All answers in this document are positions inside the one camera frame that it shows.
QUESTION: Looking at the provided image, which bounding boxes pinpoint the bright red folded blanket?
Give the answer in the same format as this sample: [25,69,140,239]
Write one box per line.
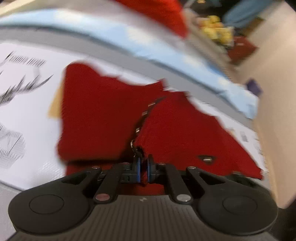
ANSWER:
[117,0,188,38]

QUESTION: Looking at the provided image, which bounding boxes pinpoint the dark red knit sweater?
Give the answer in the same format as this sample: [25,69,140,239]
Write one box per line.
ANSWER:
[56,61,265,195]

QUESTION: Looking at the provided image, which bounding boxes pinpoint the yellow plush toys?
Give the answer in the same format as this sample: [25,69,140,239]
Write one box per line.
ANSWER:
[198,15,234,47]

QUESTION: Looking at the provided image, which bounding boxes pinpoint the light blue pillow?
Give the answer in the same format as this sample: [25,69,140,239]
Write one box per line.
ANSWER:
[1,9,259,119]

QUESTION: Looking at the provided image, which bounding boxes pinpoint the red cushion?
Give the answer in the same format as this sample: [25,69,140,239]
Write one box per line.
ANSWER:
[228,36,258,65]

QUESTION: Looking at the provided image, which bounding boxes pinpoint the purple box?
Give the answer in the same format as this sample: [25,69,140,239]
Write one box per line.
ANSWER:
[245,78,262,97]

